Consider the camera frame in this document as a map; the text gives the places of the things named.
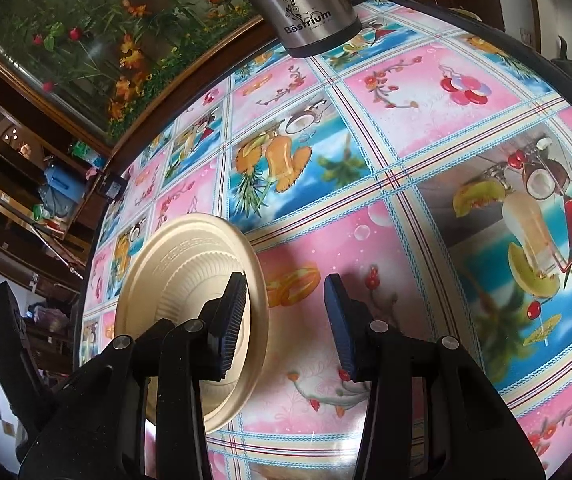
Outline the framed flower picture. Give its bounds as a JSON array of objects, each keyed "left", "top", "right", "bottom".
[{"left": 0, "top": 0, "right": 287, "bottom": 148}]

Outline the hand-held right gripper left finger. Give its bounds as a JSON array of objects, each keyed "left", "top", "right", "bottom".
[{"left": 18, "top": 272, "right": 248, "bottom": 480}]

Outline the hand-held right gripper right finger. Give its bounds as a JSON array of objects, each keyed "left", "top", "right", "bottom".
[{"left": 323, "top": 273, "right": 547, "bottom": 480}]

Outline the blue plastic container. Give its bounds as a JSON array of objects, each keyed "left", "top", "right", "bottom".
[{"left": 42, "top": 164, "right": 84, "bottom": 201}]

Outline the small black box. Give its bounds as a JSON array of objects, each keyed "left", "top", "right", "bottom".
[{"left": 101, "top": 175, "right": 124, "bottom": 201}]

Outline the printed fruit tablecloth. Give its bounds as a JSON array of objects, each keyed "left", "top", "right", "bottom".
[{"left": 73, "top": 0, "right": 572, "bottom": 480}]

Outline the dark jug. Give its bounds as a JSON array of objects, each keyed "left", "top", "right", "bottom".
[{"left": 551, "top": 35, "right": 572, "bottom": 87}]

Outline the large beige ribbed plate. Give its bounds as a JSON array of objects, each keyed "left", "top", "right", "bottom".
[{"left": 113, "top": 213, "right": 270, "bottom": 434}]

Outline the stainless steel thermos flask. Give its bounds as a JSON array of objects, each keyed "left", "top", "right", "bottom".
[{"left": 216, "top": 0, "right": 362, "bottom": 58}]

